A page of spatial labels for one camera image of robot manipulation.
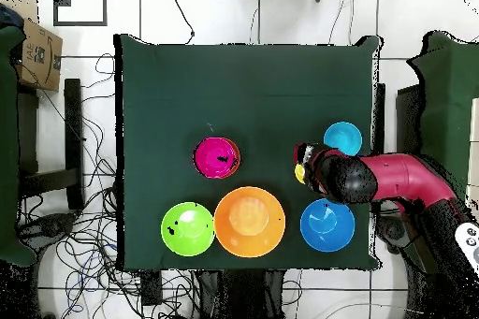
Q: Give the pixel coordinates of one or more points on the yellow cup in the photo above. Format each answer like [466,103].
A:
[299,174]

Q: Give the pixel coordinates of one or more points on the small orange-red bowl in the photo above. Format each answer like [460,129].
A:
[236,154]

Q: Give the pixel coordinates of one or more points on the small magenta bowl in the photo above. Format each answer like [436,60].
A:
[213,158]

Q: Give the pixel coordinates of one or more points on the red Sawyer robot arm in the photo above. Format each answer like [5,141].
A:
[404,176]

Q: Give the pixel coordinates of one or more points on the white box stack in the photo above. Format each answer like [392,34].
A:
[474,147]

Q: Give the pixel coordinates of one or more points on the small light blue bowl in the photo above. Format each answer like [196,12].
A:
[342,137]

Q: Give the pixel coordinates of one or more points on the large blue bowl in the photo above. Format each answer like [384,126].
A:
[327,227]

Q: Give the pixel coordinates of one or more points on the large orange-yellow bowl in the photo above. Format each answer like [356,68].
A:
[249,221]

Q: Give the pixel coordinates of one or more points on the dark green tablecloth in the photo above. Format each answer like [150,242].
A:
[243,79]

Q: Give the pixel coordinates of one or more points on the large green bowl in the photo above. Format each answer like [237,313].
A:
[183,236]

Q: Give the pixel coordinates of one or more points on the green cloth-covered table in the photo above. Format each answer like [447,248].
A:
[449,90]
[7,147]

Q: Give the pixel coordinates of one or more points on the black metal stand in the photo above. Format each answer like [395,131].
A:
[73,128]

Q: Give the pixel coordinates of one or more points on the cardboard box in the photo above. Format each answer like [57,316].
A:
[39,57]

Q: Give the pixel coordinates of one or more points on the black square frame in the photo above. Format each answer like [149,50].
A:
[80,24]

